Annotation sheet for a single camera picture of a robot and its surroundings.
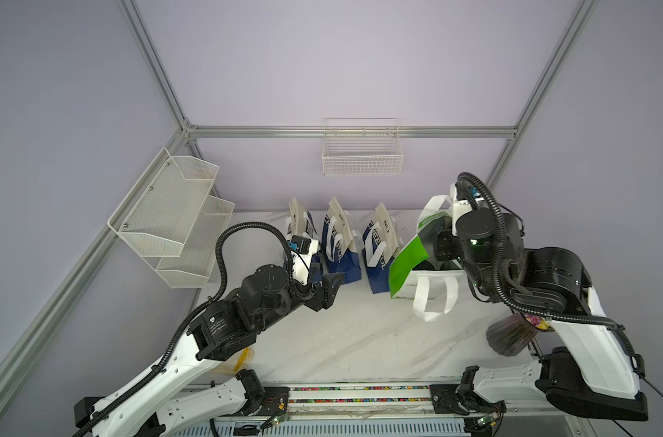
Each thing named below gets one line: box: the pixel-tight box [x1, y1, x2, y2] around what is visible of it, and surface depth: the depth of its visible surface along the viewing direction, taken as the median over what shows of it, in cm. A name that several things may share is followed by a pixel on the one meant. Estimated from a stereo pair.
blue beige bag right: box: [362, 202, 404, 295], surface depth 85 cm
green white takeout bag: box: [388, 194, 466, 323], surface depth 54 cm
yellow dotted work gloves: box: [233, 346, 255, 372], surface depth 82 cm
